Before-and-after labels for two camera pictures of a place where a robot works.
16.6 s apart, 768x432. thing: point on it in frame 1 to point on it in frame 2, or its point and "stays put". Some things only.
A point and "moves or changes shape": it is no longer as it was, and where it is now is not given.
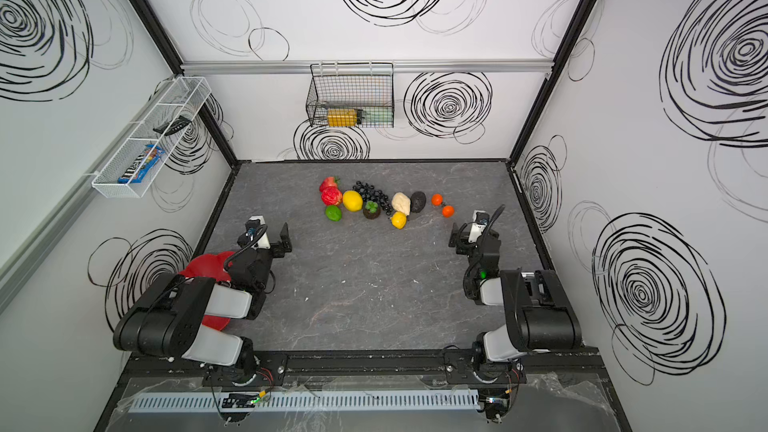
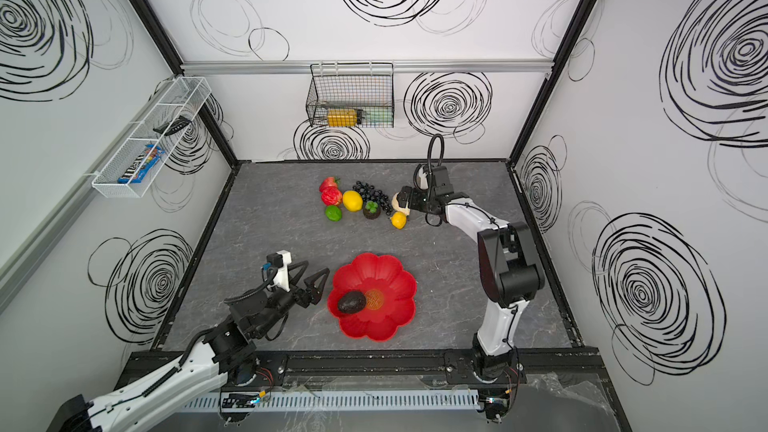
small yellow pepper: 399,219 stays put
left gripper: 272,243 to 297,291
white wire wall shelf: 131,167 stays put
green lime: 334,213 stays put
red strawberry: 330,188 stays put
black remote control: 177,124 stays put
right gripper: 462,240 to 414,199
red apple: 331,196 stays put
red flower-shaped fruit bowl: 210,265 to 372,296
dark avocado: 418,201 moves or changes shape
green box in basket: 377,116 stays put
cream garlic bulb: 401,202 stays put
